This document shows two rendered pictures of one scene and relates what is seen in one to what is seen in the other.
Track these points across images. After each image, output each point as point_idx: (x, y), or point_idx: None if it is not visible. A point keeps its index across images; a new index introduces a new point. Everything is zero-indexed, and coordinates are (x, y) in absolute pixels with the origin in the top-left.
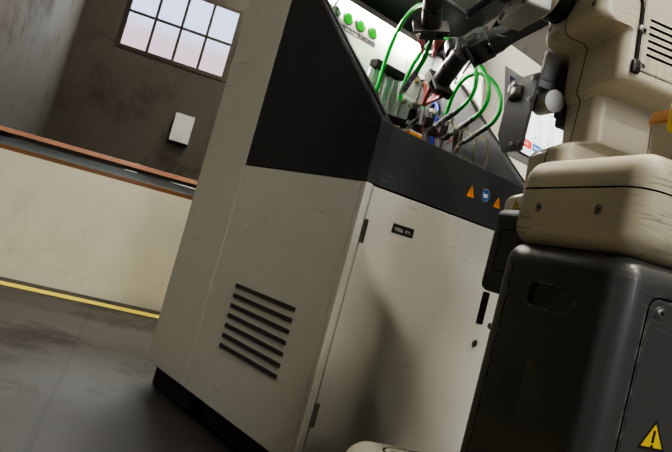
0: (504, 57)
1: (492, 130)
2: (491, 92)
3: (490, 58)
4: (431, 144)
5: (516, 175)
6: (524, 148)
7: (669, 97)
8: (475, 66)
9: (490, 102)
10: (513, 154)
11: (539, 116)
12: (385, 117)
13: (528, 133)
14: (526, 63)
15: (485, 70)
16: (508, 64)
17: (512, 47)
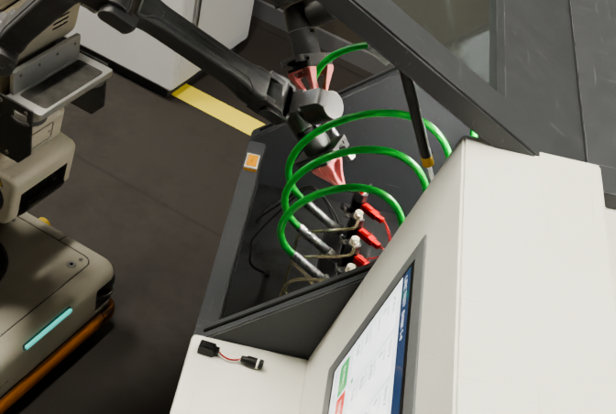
0: (436, 217)
1: (349, 320)
2: (388, 259)
3: (252, 109)
4: (237, 180)
5: (220, 320)
6: (333, 413)
7: None
8: (273, 123)
9: (377, 274)
10: (325, 396)
11: (375, 401)
12: (258, 131)
13: (350, 399)
14: (446, 268)
15: (313, 159)
16: (430, 237)
17: (457, 210)
